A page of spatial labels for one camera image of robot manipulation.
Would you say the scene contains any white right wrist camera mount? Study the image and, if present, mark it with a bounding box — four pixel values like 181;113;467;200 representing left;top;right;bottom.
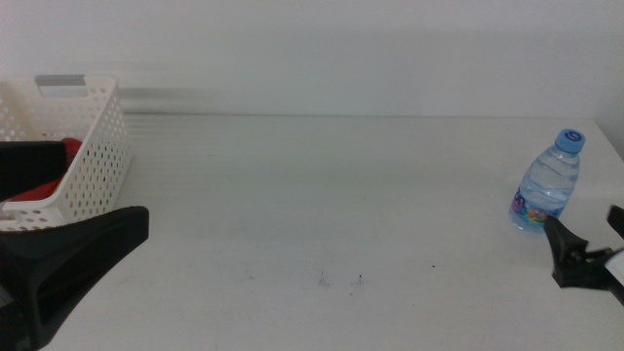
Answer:
603;248;624;285

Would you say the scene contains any small water bottle blue cap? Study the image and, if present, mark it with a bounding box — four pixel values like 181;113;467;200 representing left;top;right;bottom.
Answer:
509;128;587;234

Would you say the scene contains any red cola can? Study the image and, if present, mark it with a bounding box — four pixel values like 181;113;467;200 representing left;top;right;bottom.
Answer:
9;137;84;203

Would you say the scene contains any white perforated plastic basket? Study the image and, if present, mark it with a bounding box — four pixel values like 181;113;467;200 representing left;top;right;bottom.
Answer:
0;75;134;233

